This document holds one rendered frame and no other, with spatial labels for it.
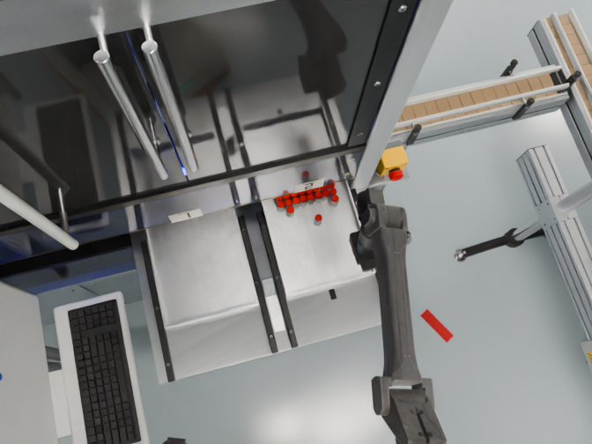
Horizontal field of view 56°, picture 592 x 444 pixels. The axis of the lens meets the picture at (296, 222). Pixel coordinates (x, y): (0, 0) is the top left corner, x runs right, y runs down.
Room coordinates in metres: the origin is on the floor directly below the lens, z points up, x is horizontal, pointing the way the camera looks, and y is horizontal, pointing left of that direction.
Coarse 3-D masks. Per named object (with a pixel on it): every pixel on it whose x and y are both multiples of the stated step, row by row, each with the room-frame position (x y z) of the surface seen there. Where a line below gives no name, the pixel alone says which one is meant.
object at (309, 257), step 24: (264, 216) 0.47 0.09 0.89; (312, 216) 0.49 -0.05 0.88; (336, 216) 0.50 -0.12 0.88; (288, 240) 0.41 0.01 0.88; (312, 240) 0.42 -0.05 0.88; (336, 240) 0.43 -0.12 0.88; (288, 264) 0.34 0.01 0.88; (312, 264) 0.35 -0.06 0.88; (336, 264) 0.36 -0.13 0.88; (288, 288) 0.27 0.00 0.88; (312, 288) 0.27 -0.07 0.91
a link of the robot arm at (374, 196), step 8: (360, 192) 0.45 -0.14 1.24; (368, 192) 0.44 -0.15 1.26; (376, 192) 0.45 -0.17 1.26; (360, 200) 0.43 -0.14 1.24; (368, 200) 0.43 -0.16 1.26; (376, 200) 0.43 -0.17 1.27; (360, 208) 0.41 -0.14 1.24; (368, 208) 0.40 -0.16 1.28; (360, 216) 0.39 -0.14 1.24; (368, 216) 0.37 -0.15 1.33; (368, 224) 0.35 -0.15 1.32
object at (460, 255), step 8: (512, 232) 0.77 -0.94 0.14; (536, 232) 0.79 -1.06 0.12; (488, 240) 0.73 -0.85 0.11; (496, 240) 0.73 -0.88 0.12; (504, 240) 0.73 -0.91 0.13; (512, 240) 0.73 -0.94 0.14; (464, 248) 0.69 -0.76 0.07; (472, 248) 0.69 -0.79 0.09; (480, 248) 0.69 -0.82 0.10; (488, 248) 0.69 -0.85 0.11; (456, 256) 0.66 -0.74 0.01; (464, 256) 0.65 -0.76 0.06
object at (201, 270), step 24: (216, 216) 0.46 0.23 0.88; (168, 240) 0.36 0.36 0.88; (192, 240) 0.37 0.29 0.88; (216, 240) 0.38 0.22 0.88; (240, 240) 0.39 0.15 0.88; (168, 264) 0.30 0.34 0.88; (192, 264) 0.30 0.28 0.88; (216, 264) 0.31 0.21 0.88; (240, 264) 0.32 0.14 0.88; (168, 288) 0.23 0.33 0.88; (192, 288) 0.24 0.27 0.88; (216, 288) 0.24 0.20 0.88; (240, 288) 0.25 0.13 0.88; (168, 312) 0.16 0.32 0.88; (192, 312) 0.17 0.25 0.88; (216, 312) 0.18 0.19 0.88
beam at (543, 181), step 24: (528, 168) 0.91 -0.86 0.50; (552, 168) 0.90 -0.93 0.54; (528, 192) 0.84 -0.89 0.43; (552, 192) 0.81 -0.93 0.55; (552, 216) 0.72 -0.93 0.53; (576, 216) 0.72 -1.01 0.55; (552, 240) 0.65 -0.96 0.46; (576, 240) 0.63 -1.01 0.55; (576, 264) 0.54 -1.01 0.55; (576, 288) 0.47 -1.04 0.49
